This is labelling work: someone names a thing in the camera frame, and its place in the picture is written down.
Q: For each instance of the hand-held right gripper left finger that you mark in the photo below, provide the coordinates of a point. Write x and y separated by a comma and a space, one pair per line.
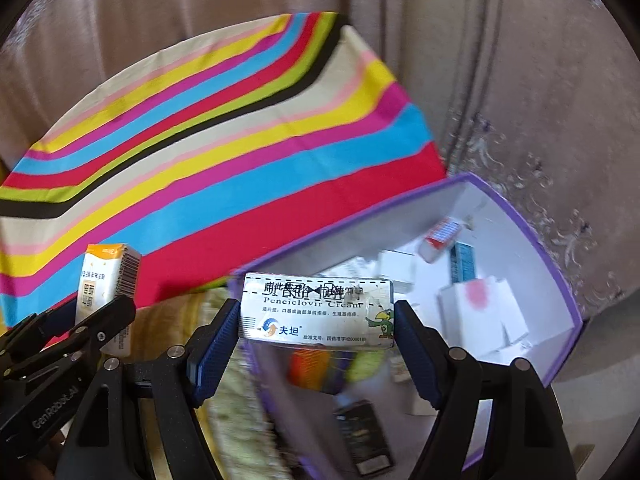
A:
215, 350

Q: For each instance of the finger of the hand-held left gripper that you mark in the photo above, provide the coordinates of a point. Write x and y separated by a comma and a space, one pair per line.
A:
35, 332
105, 325

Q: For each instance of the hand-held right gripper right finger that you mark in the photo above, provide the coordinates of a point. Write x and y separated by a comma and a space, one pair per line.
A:
417, 355

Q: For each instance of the orange and white box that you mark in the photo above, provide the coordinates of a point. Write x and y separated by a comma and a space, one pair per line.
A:
100, 275

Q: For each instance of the green oval sponge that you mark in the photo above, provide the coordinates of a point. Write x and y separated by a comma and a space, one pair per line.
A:
367, 366

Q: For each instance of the white box pink stain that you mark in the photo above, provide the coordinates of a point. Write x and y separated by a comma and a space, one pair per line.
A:
485, 310

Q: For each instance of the black patterned box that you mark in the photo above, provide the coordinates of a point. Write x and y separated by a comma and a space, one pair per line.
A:
365, 435

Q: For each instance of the silver cream box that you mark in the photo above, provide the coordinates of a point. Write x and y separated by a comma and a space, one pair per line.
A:
310, 310

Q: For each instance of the blue teal box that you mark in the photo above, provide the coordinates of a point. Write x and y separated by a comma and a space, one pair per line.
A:
464, 262

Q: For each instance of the white box red label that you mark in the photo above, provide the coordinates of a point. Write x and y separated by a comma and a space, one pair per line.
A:
440, 237

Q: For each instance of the purple cardboard box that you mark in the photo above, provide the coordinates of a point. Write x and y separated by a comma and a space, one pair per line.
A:
540, 285

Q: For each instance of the beige striped blanket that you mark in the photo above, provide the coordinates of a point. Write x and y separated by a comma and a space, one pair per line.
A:
235, 410

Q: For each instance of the colourful striped cloth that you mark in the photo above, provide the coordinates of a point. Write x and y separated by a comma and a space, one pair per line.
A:
200, 160

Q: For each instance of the taupe velvet curtain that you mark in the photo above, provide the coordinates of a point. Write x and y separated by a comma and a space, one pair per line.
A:
450, 60

